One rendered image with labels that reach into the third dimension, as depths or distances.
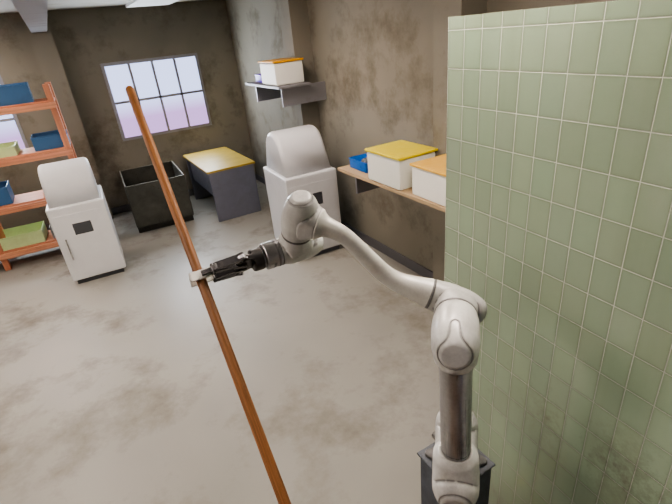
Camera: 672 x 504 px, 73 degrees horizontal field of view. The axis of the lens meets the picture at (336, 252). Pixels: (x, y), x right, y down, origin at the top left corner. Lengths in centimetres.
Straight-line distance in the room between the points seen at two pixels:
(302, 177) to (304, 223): 405
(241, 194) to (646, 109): 645
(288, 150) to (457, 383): 434
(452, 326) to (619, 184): 74
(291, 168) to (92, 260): 278
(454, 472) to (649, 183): 109
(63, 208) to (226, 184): 236
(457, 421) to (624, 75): 115
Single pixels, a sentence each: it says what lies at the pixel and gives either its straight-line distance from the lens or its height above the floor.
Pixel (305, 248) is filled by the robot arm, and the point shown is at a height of 198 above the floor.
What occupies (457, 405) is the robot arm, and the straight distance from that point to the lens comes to 151.
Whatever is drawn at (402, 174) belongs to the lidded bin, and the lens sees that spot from 393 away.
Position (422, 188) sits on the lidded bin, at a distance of 374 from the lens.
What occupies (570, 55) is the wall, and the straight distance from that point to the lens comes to 177.
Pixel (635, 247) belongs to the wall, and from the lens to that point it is 174.
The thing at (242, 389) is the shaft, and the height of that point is 173.
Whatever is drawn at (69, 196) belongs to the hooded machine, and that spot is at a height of 110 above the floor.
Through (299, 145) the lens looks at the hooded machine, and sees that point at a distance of 550.
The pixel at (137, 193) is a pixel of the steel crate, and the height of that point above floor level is 66.
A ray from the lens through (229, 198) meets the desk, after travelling 743.
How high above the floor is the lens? 261
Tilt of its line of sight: 26 degrees down
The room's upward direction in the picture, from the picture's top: 6 degrees counter-clockwise
